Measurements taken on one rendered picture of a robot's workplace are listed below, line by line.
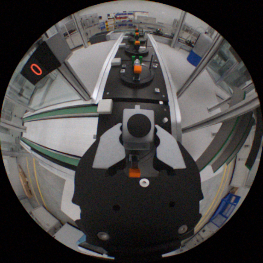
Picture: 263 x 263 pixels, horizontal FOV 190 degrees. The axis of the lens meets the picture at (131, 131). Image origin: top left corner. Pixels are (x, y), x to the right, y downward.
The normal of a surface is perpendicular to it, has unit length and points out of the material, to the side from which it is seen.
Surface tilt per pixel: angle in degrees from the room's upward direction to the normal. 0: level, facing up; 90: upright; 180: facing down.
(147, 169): 0
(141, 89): 0
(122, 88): 0
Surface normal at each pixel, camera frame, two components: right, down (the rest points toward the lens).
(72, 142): 0.00, -0.16
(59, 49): 1.00, 0.04
